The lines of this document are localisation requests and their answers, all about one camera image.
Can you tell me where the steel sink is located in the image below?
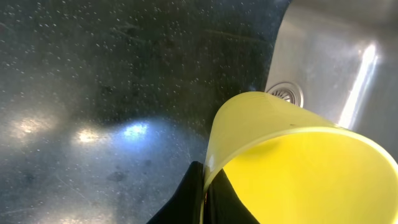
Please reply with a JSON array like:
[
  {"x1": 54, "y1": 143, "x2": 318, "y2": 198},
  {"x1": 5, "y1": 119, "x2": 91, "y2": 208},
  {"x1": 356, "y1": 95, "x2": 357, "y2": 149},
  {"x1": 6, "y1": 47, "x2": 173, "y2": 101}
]
[{"x1": 264, "y1": 0, "x2": 398, "y2": 162}]

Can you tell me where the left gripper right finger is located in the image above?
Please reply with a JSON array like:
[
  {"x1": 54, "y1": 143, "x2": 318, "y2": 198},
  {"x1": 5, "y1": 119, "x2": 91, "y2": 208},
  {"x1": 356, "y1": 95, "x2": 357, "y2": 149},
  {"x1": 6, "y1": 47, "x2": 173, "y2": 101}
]
[{"x1": 203, "y1": 168, "x2": 261, "y2": 224}]

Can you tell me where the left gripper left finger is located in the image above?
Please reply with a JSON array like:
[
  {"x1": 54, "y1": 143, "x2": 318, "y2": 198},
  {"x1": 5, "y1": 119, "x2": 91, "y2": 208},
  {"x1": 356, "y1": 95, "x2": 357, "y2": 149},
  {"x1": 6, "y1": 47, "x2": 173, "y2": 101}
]
[{"x1": 146, "y1": 161, "x2": 205, "y2": 224}]

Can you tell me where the yellow cup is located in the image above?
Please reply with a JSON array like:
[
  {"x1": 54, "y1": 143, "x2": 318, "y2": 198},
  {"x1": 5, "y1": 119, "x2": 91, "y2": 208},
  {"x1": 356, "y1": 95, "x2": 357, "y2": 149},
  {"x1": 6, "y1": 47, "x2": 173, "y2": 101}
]
[{"x1": 199, "y1": 91, "x2": 398, "y2": 224}]

